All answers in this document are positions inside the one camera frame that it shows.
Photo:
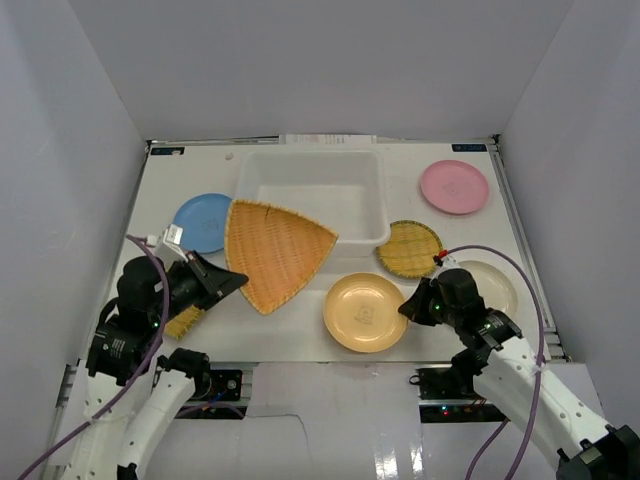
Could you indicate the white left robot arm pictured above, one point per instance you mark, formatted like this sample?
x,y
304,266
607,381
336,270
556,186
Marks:
x,y
133,391

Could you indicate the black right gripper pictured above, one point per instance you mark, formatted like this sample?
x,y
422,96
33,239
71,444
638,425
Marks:
x,y
414,308

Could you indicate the blue label left corner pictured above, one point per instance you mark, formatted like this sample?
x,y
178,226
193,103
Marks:
x,y
167,151

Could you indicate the triangular orange woven tray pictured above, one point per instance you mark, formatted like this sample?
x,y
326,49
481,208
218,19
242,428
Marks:
x,y
278,249

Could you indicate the cream white plate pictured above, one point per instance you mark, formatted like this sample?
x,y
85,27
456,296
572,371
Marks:
x,y
494,286

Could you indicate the yellow plastic plate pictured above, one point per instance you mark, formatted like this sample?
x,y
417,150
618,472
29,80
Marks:
x,y
360,312

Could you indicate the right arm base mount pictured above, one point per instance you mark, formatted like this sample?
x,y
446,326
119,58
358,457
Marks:
x,y
446,393

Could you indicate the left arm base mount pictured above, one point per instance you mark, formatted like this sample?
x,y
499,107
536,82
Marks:
x,y
221,398

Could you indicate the pink plastic plate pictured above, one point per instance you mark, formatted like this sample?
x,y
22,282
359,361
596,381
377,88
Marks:
x,y
454,187

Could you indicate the oblong yellow woven tray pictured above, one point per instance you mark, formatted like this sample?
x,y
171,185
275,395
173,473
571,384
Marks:
x,y
181,324

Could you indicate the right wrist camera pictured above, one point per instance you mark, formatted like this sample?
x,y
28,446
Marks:
x,y
444,261

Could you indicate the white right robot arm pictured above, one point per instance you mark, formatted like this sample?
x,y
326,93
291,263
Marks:
x,y
499,365

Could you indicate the blue label corner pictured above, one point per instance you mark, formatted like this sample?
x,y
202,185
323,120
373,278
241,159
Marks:
x,y
167,151
469,147

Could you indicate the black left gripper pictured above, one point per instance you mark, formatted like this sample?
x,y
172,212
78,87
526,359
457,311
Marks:
x,y
205,278

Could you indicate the blue label right corner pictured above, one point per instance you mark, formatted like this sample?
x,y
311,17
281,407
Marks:
x,y
469,147

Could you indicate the round green-rimmed woven tray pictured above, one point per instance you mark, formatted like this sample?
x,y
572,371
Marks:
x,y
410,250

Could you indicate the white plastic bin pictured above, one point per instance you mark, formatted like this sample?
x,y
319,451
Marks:
x,y
342,189

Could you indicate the blue plastic plate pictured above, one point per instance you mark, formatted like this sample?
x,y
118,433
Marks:
x,y
202,219

